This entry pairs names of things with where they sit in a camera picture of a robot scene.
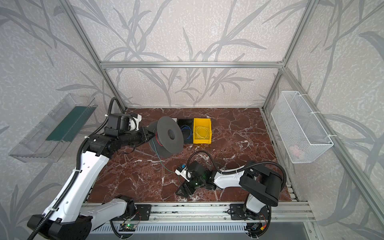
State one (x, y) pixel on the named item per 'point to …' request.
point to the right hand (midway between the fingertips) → (179, 184)
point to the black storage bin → (186, 131)
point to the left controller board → (127, 227)
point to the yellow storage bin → (202, 131)
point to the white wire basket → (305, 139)
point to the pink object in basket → (296, 151)
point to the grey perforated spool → (169, 136)
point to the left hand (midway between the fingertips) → (157, 129)
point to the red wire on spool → (157, 139)
